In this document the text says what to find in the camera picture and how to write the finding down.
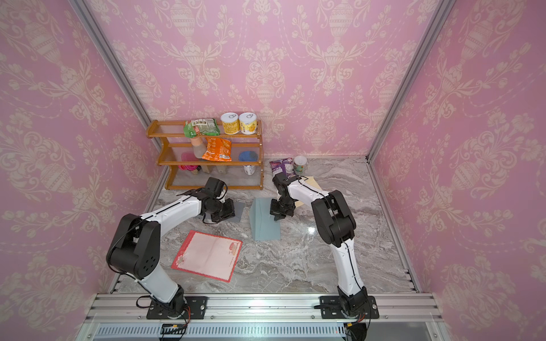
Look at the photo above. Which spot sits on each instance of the orange snack bag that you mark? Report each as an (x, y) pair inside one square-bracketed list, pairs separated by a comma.
[(218, 150)]

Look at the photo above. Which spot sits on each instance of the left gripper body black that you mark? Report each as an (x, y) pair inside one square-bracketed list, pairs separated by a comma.
[(222, 210)]

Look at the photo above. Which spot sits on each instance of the yellow can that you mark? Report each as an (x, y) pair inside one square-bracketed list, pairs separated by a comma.
[(230, 123), (248, 123)]

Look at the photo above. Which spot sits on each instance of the green instant noodle cup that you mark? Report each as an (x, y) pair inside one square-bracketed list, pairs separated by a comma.
[(300, 164)]

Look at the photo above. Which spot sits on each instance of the left yellow can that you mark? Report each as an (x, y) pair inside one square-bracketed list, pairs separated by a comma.
[(230, 123)]

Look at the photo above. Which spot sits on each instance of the blue lid cup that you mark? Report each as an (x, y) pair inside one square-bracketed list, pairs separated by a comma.
[(248, 157)]

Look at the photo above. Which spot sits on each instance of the dark grey envelope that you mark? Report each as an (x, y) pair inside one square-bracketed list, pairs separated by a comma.
[(239, 209)]

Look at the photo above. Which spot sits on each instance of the teal blue envelope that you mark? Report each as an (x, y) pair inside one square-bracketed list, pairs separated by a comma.
[(263, 225)]

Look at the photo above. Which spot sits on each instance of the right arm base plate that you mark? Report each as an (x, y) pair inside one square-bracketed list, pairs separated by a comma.
[(331, 307)]

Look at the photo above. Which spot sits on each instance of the green snack bag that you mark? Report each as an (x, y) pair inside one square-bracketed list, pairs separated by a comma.
[(201, 127)]

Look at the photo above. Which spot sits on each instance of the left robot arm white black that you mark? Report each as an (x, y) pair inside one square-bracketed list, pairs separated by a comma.
[(135, 248)]

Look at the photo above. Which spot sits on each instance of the right yellow can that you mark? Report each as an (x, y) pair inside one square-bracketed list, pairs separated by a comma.
[(248, 123)]

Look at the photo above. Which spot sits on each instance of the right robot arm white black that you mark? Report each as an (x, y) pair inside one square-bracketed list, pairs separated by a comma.
[(336, 226)]

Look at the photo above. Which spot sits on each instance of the aluminium front rail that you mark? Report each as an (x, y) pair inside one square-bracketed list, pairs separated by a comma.
[(231, 308)]

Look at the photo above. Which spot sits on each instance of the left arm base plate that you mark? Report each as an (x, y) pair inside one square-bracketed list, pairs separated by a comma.
[(189, 308)]

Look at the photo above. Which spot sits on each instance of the beige bottle on shelf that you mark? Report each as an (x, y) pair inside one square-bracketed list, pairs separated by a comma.
[(199, 146)]

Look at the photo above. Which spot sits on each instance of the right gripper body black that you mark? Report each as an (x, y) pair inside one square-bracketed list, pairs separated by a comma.
[(281, 208)]

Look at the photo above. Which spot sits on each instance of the purple snack bag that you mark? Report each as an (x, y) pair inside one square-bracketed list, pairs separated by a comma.
[(285, 166)]

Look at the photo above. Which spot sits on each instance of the wooden three-tier shelf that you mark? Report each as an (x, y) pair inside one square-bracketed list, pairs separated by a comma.
[(187, 172)]

